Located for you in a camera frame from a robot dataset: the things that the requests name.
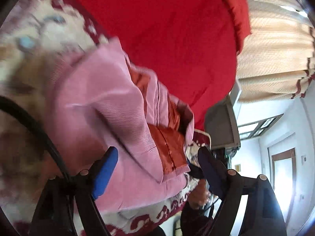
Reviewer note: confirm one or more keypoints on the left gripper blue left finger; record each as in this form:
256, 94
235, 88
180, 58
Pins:
102, 170

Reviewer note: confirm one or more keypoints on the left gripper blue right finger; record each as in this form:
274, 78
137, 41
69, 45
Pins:
214, 171

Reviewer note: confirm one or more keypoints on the pink corduroy jacket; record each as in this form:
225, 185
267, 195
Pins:
97, 99

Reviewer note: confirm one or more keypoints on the person's right hand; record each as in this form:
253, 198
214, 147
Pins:
200, 196

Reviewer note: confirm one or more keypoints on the dark brown sofa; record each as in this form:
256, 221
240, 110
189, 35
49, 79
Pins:
220, 124

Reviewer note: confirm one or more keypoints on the polka dot beige curtain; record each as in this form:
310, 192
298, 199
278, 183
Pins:
277, 61

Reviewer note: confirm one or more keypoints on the red blanket on sofa back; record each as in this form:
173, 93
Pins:
190, 44

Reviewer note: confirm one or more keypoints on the floral red beige blanket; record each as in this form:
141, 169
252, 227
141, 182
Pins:
30, 154

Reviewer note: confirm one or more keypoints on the red pillow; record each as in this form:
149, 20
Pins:
240, 14

